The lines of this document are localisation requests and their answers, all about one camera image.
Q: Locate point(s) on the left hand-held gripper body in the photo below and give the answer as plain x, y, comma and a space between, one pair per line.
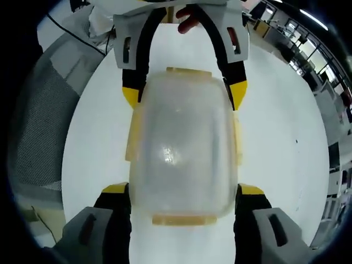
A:
170, 2

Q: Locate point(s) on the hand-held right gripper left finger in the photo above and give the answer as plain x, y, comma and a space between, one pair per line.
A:
110, 228

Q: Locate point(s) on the white cloth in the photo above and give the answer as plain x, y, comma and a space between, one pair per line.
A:
99, 24

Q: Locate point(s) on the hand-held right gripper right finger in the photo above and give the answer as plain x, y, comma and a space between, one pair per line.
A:
253, 228

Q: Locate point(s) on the white storage cabinet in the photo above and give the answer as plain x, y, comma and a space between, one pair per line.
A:
338, 192

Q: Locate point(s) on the clear plastic box yellow buckles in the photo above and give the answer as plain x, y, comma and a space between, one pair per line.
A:
184, 143

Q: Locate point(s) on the person's left hand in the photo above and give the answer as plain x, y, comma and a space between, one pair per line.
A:
189, 20

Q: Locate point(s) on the cardboard box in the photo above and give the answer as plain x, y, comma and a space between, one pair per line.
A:
261, 28

